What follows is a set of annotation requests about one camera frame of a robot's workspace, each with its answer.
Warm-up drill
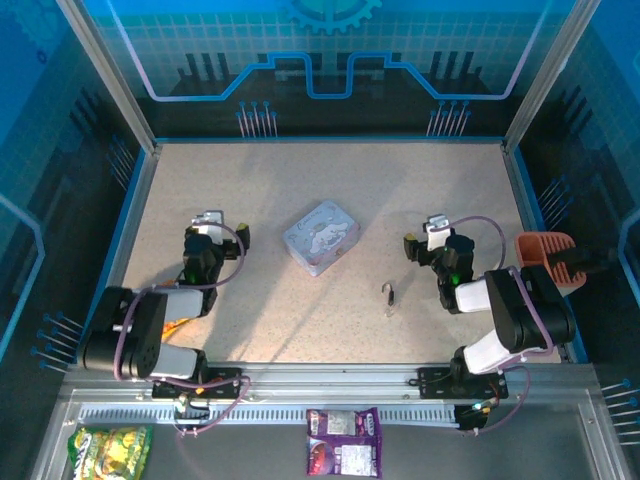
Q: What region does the pale blue cartoon tin box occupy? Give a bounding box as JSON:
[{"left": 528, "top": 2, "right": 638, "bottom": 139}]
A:
[{"left": 282, "top": 199, "right": 362, "bottom": 278}]

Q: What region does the orange ribbed plastic holder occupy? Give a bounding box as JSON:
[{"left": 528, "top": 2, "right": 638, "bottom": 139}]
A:
[{"left": 514, "top": 230, "right": 587, "bottom": 289}]

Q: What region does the blue table edge strip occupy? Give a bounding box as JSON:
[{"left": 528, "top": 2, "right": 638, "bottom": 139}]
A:
[{"left": 153, "top": 134, "right": 507, "bottom": 147}]

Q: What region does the black object in holder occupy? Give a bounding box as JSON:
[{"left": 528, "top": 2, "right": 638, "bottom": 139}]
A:
[{"left": 547, "top": 243, "right": 619, "bottom": 277}]

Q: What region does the black controller board with lights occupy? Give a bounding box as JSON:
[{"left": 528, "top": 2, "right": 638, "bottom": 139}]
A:
[{"left": 453, "top": 398, "right": 497, "bottom": 432}]

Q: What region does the purple snack bag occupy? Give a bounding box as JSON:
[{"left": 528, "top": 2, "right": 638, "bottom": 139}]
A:
[{"left": 305, "top": 407, "right": 384, "bottom": 479}]

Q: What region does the green yellow snack bag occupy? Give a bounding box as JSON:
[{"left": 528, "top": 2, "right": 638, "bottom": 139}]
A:
[{"left": 67, "top": 424, "right": 154, "bottom": 480}]

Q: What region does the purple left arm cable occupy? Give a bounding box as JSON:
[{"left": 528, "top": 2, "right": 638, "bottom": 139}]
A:
[{"left": 113, "top": 222, "right": 252, "bottom": 439}]

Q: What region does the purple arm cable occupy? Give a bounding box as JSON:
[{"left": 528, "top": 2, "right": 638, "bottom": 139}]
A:
[
  {"left": 113, "top": 222, "right": 252, "bottom": 439},
  {"left": 449, "top": 214, "right": 556, "bottom": 436}
]

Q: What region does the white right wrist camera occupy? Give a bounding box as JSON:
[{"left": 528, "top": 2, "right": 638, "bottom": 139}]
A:
[{"left": 424, "top": 213, "right": 457, "bottom": 251}]

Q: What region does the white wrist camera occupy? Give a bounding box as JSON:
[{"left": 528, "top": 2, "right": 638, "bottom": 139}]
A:
[
  {"left": 424, "top": 213, "right": 457, "bottom": 251},
  {"left": 191, "top": 209, "right": 225, "bottom": 237}
]

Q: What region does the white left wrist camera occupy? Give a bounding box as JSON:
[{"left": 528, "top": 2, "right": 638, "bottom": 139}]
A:
[{"left": 191, "top": 209, "right": 225, "bottom": 237}]

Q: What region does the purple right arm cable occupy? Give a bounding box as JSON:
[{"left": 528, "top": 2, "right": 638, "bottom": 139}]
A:
[{"left": 449, "top": 214, "right": 556, "bottom": 436}]

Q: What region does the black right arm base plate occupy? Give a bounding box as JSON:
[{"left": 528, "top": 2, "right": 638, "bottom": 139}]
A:
[{"left": 417, "top": 365, "right": 509, "bottom": 400}]

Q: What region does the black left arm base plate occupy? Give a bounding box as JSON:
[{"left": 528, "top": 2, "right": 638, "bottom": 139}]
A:
[{"left": 151, "top": 367, "right": 244, "bottom": 400}]

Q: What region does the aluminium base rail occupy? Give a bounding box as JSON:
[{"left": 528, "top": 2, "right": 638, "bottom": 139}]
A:
[{"left": 64, "top": 362, "right": 599, "bottom": 407}]

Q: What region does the dark printed rear wall panel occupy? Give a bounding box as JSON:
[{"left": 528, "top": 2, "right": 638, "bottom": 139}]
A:
[{"left": 82, "top": 0, "right": 579, "bottom": 139}]

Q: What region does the grey slotted cable duct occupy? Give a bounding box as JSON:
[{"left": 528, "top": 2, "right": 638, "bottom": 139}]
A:
[{"left": 78, "top": 403, "right": 461, "bottom": 426}]

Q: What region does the aluminium frame post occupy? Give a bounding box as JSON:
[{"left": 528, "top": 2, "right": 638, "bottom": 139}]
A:
[
  {"left": 54, "top": 0, "right": 162, "bottom": 154},
  {"left": 502, "top": 0, "right": 601, "bottom": 151}
]

